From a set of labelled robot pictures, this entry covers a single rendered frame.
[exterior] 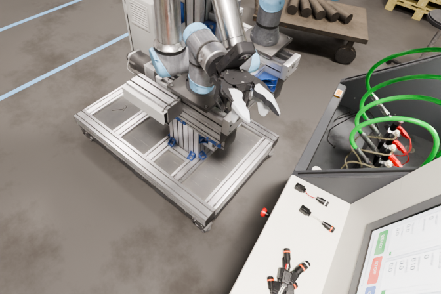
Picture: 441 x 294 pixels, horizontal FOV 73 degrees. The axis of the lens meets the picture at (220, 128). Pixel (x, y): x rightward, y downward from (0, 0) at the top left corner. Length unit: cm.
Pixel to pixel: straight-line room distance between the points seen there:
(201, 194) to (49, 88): 180
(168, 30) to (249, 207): 143
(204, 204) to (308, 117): 136
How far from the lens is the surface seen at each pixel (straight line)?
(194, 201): 187
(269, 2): 150
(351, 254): 96
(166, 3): 100
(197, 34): 80
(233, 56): 65
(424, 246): 76
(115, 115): 238
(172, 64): 111
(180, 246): 201
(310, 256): 102
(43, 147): 263
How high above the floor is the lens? 189
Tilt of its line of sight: 49 degrees down
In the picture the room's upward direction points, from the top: 6 degrees clockwise
